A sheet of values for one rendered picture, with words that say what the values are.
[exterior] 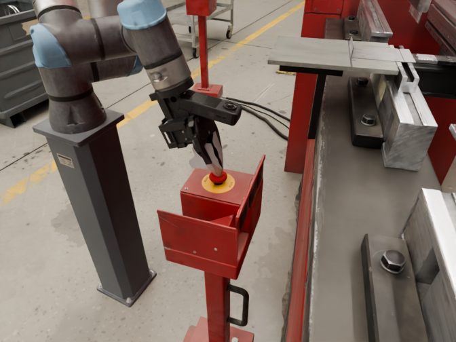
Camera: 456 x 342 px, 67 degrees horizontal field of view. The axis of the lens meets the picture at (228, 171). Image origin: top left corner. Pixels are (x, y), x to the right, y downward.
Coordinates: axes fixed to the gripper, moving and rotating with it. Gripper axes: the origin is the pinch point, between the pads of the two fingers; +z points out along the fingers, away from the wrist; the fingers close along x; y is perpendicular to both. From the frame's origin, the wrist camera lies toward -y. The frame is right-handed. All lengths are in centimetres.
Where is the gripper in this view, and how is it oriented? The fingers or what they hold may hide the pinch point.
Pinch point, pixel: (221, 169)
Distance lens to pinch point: 72.3
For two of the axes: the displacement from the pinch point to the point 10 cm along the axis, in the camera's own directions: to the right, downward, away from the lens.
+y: -8.9, 1.2, 4.5
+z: 3.4, 8.2, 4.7
